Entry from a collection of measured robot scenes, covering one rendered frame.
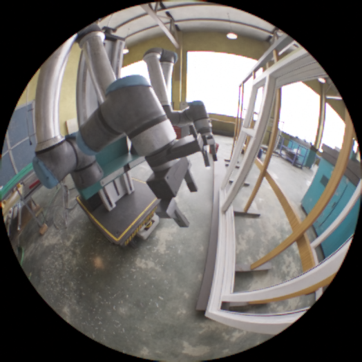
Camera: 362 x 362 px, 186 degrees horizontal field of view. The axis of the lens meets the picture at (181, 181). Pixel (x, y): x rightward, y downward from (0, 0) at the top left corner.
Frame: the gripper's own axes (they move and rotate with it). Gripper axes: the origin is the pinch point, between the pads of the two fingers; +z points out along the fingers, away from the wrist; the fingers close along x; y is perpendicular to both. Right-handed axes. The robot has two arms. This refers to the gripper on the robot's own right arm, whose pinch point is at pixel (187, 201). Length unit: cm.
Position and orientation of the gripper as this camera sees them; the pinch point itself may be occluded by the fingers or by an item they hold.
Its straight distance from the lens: 32.2
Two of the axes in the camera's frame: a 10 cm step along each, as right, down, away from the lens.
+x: -2.6, 6.2, -7.4
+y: -8.8, 1.6, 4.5
